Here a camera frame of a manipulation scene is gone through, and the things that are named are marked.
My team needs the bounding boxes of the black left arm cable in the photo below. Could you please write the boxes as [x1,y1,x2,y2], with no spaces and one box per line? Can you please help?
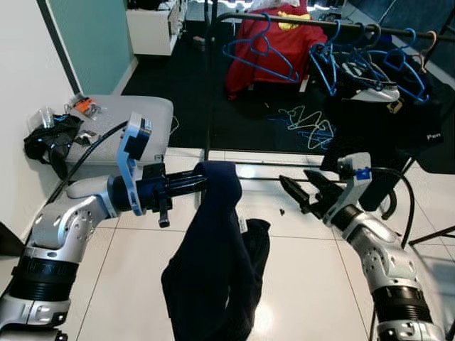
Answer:
[43,119,132,207]

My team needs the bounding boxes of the white cabinet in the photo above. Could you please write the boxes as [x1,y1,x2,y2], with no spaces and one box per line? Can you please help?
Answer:
[127,0,187,56]

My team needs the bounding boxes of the black strap bag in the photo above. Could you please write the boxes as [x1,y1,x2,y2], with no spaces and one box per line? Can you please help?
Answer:
[23,110,85,180]

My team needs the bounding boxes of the clear plastic cup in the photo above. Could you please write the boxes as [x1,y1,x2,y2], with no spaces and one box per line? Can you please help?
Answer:
[37,107,56,130]

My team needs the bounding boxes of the blue wire hanger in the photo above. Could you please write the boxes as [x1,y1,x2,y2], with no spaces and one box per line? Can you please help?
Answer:
[267,114,331,150]

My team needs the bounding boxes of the navy blue shirt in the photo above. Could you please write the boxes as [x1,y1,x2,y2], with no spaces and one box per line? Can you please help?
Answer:
[162,161,271,341]

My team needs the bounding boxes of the pale green wire hanger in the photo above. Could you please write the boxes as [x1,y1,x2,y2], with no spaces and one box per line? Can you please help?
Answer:
[277,105,335,150]

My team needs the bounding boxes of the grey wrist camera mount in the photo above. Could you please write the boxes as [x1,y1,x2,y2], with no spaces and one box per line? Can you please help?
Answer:
[116,112,154,216]
[333,152,375,214]

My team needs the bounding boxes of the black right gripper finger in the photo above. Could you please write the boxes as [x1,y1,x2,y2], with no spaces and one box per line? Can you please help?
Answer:
[279,174,317,215]
[304,169,341,200]

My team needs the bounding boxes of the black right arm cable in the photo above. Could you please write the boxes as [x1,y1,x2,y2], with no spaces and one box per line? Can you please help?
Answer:
[366,167,417,249]

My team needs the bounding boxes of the black metal clothes rack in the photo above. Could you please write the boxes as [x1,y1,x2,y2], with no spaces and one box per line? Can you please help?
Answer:
[203,0,455,171]

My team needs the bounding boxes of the light grey folded garment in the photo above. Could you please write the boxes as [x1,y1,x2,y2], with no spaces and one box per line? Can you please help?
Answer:
[348,71,400,102]

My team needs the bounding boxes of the wooden hanger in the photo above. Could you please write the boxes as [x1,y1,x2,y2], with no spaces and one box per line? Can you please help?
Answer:
[419,30,438,72]

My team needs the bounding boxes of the orange packet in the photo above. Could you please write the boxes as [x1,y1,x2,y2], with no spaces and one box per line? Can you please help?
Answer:
[71,96,100,118]

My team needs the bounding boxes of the yellow cloth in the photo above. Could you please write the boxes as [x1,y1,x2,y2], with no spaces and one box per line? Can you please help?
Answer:
[277,11,311,31]

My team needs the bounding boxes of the blue plastic hanger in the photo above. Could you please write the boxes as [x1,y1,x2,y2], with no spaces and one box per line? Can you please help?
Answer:
[380,28,429,105]
[308,21,341,97]
[222,13,301,84]

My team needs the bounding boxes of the black metal stand leg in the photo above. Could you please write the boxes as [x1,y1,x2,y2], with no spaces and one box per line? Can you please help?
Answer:
[409,226,455,247]

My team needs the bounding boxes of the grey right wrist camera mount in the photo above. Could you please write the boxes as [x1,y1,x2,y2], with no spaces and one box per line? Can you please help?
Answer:
[333,152,375,214]

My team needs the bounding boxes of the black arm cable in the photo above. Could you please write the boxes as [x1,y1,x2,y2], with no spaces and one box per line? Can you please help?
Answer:
[43,119,132,207]
[366,167,417,249]

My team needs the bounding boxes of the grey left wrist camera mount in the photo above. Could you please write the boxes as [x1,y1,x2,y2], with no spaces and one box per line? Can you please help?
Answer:
[116,112,154,216]

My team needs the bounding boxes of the grey upholstered ottoman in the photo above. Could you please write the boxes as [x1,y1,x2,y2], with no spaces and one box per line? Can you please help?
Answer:
[64,94,175,178]

